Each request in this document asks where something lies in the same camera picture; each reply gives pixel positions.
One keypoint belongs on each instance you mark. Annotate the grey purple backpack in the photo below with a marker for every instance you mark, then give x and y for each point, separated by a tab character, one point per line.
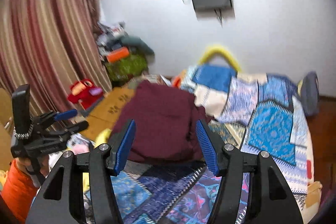
309	93

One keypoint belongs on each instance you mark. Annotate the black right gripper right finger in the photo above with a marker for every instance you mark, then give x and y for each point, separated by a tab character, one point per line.
270	199

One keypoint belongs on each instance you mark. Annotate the red plush toy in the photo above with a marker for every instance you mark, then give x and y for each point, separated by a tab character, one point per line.
85	92

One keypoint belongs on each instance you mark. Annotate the dark teal cushion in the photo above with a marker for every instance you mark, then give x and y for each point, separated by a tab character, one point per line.
137	43

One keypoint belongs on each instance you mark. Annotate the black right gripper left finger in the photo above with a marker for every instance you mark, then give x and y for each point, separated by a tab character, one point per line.
61	197

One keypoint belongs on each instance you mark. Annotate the blue patchwork quilt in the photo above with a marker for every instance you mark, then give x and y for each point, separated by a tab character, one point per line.
253	112

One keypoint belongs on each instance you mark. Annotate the striped pink curtain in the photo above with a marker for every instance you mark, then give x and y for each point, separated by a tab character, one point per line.
50	44

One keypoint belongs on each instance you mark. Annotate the yellow curved tube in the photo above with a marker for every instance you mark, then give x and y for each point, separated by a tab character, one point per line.
218	50

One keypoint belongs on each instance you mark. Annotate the orange box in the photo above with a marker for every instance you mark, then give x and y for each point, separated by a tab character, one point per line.
118	54

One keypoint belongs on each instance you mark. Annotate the orange left sleeve forearm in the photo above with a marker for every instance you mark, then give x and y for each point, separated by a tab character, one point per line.
18	192

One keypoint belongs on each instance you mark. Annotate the beige fleece blanket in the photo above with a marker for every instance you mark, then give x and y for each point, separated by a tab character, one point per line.
314	188

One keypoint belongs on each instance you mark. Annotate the maroon knit sweater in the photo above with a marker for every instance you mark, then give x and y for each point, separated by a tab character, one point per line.
165	119

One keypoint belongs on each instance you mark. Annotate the green patterned bag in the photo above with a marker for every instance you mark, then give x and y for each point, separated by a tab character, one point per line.
125	69

